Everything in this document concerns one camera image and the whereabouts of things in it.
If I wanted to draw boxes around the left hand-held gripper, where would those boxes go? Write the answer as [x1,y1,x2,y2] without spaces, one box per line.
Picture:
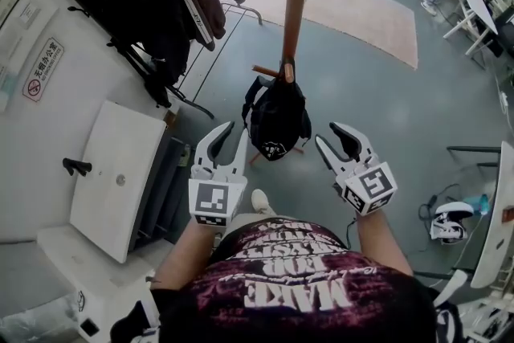
[188,120,250,228]

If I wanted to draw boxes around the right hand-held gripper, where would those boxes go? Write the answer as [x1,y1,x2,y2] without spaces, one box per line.
[316,121,398,217]

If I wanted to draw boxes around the black backpack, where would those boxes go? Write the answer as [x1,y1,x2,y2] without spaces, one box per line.
[242,58,312,162]

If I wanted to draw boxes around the person's left forearm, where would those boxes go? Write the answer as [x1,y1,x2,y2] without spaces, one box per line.
[154,218,221,290]

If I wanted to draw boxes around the person's right forearm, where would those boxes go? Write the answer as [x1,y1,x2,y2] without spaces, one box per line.
[355,208,414,277]

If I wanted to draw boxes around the white shoe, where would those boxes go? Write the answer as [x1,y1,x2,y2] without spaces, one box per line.
[251,188,277,216]

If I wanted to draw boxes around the dark sink cabinet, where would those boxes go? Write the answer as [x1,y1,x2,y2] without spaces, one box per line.
[127,124,194,250]

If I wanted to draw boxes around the beige trousers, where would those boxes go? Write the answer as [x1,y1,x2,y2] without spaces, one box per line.
[224,211,284,230]

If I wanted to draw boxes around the small black bag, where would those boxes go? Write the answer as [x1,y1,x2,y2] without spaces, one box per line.
[143,58,174,109]

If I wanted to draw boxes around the white sink basin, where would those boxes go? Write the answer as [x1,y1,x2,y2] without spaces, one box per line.
[69,100,168,264]

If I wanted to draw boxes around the white headset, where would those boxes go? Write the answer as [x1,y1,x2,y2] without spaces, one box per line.
[429,201,475,246]

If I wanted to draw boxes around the beige rug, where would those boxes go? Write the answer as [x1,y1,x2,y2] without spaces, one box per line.
[222,0,419,71]

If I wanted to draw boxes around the teal water bottle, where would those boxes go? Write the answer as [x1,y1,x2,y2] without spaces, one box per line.
[465,193,492,216]

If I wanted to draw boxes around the black faucet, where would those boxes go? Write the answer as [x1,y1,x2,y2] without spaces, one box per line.
[62,157,93,178]

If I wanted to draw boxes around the black printed t-shirt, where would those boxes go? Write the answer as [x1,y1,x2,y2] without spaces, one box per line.
[110,217,439,343]

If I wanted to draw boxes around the black jacket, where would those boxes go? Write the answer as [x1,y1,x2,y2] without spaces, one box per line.
[63,0,192,86]

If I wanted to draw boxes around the white office chair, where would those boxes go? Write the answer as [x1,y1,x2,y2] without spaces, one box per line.
[432,268,514,343]

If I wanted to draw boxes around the white toilet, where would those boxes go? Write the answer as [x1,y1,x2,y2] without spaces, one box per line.
[35,223,174,343]

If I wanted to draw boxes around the white trestle table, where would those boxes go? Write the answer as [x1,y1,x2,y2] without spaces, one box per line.
[443,0,502,68]

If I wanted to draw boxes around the black office chair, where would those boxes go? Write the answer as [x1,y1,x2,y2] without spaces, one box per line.
[492,10,514,58]

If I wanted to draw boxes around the clear plastic bag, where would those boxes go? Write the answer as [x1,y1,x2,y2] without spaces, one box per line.
[0,292,81,343]

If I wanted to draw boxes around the black metal garment rail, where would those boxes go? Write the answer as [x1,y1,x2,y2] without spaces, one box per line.
[51,0,264,121]

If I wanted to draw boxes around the black floor cable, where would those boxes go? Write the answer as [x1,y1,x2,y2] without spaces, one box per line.
[403,183,463,254]

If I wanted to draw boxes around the white desk with black frame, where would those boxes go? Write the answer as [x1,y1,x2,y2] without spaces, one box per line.
[413,140,514,290]

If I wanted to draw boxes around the red and white wall sign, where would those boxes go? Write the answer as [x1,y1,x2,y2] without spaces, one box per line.
[22,37,65,105]

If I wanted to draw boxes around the white wall notice panel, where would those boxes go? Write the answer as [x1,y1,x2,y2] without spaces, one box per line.
[0,0,60,113]

